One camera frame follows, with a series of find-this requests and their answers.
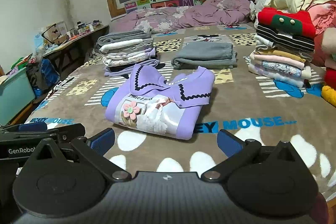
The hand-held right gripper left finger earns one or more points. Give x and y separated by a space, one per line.
103 139

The pile of small desk items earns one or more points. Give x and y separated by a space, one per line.
84 28

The grey folded pants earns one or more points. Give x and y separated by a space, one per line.
204 54

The purple sweatshirt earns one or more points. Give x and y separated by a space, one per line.
157 98

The dark wooden desk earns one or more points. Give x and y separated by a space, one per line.
76 45

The pink fleece blanket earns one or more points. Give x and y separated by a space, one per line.
325 29

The stack of colourful folded clothes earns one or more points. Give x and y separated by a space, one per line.
282 56

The pink floral duvet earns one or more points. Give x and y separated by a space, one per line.
199 12

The cardboard box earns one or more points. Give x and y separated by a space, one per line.
53 35

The yellow folded garment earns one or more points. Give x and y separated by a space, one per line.
330 95

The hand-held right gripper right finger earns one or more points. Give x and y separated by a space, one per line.
227 142

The blue bag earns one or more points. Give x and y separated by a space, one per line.
48 77

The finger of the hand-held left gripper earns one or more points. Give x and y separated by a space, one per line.
68 132
32 126

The colourful alphabet headboard panel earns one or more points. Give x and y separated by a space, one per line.
168 1

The red folded garment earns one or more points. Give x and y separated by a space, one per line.
331 78

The teal storage box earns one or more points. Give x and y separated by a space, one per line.
15 98

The stack of pale folded clothes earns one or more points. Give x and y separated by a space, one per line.
126 48

